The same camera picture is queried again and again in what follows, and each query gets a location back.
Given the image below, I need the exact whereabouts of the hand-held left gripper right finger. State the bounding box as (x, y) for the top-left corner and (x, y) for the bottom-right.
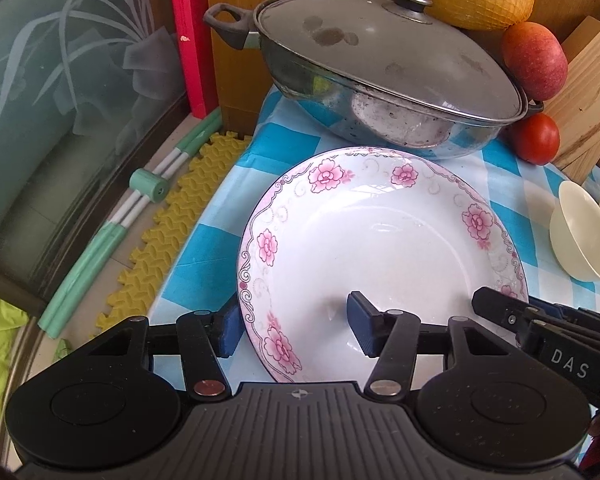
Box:
(346, 290), (512, 400)

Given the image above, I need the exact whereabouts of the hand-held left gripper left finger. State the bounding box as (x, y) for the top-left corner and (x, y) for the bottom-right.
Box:
(87, 299), (244, 402)

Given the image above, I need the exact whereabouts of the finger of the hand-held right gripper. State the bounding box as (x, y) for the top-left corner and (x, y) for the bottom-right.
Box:
(471, 287), (533, 335)

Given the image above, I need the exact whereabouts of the white plate with pink flowers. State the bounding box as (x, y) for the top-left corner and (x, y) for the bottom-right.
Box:
(237, 146), (529, 383)

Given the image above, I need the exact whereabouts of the blue white checked tablecloth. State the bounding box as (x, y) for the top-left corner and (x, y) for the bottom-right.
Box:
(147, 85), (600, 386)

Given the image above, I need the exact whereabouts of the yellow foam mat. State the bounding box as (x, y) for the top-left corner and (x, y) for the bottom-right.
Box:
(95, 131), (254, 335)

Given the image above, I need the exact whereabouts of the green white pole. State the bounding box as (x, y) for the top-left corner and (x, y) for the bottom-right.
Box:
(36, 107), (222, 328)
(45, 125), (224, 336)

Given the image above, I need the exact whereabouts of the green cylindrical roller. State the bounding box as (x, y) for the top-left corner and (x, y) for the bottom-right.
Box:
(130, 168), (170, 205)

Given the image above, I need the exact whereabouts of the red tomato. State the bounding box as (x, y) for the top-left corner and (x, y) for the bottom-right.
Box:
(509, 113), (561, 166)

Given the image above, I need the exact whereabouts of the wooden knife block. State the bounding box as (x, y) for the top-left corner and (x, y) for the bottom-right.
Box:
(544, 15), (600, 186)

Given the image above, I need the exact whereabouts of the light green cloth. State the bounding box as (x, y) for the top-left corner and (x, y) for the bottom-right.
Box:
(0, 287), (32, 431)

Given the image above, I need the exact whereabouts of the red apple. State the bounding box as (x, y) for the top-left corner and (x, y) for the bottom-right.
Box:
(500, 21), (569, 101)

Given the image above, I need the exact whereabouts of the wooden cabinet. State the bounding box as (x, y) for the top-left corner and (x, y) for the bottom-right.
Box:
(206, 0), (600, 136)

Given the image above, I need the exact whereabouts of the frosted glass door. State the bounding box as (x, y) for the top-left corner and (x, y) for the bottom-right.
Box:
(0, 0), (193, 311)

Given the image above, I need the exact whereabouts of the glass pan lid with knob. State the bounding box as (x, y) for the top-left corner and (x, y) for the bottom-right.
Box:
(254, 0), (526, 124)

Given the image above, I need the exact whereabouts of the red cardboard box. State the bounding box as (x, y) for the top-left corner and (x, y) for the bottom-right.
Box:
(166, 0), (220, 117)

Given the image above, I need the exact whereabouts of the steel pan with black handles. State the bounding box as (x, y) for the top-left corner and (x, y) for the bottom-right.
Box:
(203, 2), (546, 160)

